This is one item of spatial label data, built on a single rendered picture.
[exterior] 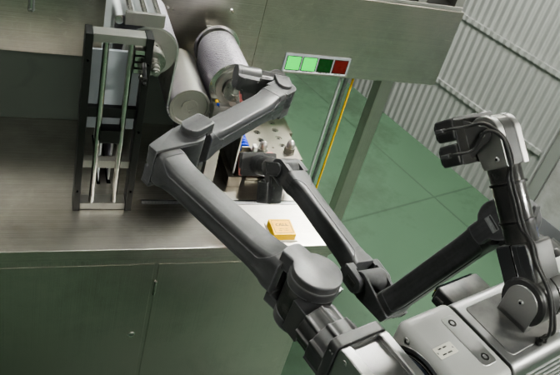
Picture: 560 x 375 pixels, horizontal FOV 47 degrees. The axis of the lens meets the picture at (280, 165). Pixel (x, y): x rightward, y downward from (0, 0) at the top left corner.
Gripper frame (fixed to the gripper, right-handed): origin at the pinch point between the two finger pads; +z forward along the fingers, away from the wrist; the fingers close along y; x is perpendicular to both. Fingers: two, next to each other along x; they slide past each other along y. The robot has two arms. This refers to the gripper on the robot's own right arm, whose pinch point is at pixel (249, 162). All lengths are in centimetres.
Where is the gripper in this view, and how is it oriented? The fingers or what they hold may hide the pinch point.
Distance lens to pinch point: 191.6
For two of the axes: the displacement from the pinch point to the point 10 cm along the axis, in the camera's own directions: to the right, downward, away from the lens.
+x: 0.3, -10.0, -0.7
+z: -3.5, -0.8, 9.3
